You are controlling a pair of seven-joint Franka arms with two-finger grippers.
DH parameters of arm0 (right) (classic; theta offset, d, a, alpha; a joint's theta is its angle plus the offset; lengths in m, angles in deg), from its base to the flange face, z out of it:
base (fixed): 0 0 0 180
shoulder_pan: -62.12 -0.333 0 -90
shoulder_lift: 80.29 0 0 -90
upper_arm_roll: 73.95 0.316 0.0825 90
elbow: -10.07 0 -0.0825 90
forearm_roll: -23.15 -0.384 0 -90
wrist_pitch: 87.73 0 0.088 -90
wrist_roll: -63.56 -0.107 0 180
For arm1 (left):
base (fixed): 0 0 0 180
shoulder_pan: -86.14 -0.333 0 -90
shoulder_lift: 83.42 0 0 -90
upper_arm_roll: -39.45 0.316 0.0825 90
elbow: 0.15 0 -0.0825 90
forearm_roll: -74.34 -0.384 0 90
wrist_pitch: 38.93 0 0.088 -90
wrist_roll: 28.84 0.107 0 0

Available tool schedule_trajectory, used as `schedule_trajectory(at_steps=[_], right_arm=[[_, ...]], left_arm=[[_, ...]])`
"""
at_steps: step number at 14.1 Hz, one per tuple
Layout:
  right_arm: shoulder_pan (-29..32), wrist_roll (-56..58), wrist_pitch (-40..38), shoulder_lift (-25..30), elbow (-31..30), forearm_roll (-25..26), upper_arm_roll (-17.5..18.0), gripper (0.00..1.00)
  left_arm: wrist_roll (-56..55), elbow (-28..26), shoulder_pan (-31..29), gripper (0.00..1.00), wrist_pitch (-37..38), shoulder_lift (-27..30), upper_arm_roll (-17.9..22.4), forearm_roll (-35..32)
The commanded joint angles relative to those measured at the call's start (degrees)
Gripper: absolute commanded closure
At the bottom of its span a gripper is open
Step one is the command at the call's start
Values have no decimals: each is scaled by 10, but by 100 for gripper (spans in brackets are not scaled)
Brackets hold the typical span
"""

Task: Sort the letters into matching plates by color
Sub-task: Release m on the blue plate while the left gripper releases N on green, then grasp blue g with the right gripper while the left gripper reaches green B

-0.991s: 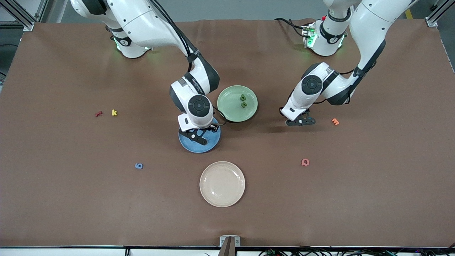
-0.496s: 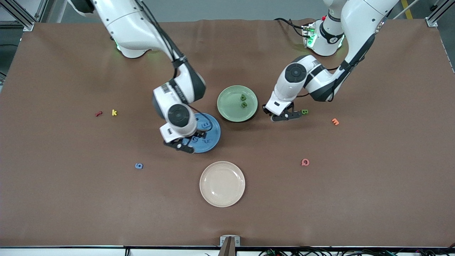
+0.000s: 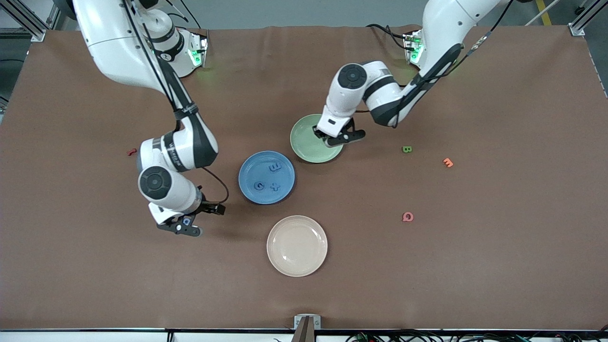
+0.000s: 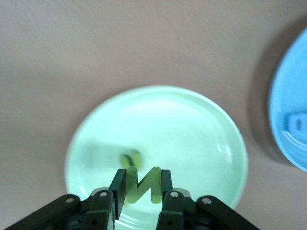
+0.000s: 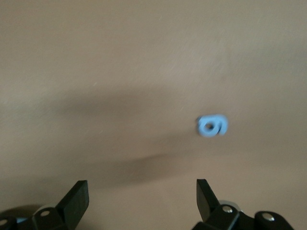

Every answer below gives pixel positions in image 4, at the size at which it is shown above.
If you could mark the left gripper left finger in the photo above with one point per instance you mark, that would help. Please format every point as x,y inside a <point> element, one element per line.
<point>103,206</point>

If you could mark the blue foam letter E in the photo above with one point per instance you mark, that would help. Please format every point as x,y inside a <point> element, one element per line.
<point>291,122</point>

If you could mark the light green plate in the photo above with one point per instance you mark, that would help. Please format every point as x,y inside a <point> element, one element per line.
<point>168,124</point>

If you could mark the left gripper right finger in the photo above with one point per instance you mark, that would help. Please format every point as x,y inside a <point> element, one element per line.
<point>175,208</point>

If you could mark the brown table cover sheet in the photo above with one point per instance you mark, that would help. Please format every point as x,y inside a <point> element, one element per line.
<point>72,36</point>

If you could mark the green foam letter J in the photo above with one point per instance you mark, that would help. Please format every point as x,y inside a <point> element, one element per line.
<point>137,157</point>

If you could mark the green foam letter P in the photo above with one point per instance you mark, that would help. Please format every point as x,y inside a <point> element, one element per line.
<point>126,161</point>

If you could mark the green foam letter N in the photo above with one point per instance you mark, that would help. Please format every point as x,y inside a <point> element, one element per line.
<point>156,189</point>

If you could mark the blue plate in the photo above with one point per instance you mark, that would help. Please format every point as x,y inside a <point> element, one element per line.
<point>292,83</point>

